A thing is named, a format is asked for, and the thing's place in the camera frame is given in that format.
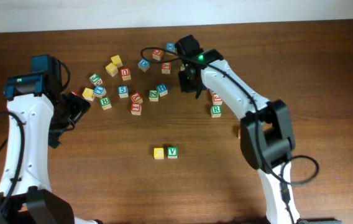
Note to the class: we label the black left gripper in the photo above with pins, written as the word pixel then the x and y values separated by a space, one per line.
pixel 69 112

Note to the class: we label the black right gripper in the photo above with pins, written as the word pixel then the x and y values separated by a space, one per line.
pixel 189 82

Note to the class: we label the green V block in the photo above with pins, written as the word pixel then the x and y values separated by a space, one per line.
pixel 172 152

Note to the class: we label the yellow C block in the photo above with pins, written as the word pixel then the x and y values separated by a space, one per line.
pixel 159 153

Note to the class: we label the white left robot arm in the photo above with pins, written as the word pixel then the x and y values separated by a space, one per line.
pixel 39 113

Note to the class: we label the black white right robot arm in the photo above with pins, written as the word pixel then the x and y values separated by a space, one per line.
pixel 267 138

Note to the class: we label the yellow block beside T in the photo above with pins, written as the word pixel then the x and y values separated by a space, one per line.
pixel 88 94

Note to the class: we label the red 3 block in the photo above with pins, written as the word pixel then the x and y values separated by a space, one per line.
pixel 216 99

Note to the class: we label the green B block middle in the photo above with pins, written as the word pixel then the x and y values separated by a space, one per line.
pixel 105 103

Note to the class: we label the blue T block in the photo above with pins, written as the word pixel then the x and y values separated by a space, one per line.
pixel 99 91

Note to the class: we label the green R block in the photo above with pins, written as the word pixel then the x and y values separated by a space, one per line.
pixel 216 111

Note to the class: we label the green J block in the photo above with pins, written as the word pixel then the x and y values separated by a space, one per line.
pixel 95 79

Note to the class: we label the blue H block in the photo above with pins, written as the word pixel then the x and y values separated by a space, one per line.
pixel 162 90

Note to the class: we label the red K block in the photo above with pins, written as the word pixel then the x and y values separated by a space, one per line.
pixel 166 68

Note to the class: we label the blue 5 block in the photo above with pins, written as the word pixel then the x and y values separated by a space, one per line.
pixel 123 91

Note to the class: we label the green Z block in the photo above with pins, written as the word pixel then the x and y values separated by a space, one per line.
pixel 153 95

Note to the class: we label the blue X block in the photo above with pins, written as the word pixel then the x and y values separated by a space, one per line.
pixel 170 47

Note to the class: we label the red I block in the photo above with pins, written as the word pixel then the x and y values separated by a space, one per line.
pixel 136 109

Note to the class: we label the red U block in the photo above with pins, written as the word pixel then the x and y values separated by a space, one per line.
pixel 125 74

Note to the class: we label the red Y block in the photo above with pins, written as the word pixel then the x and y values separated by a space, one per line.
pixel 136 98

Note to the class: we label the red G block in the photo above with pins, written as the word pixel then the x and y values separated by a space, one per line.
pixel 157 54

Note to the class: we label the yellow block upper left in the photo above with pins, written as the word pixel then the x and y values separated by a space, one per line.
pixel 116 60

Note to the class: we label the red A block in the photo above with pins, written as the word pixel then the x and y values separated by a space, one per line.
pixel 239 133

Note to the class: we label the blue D block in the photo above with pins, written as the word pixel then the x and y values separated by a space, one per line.
pixel 143 65

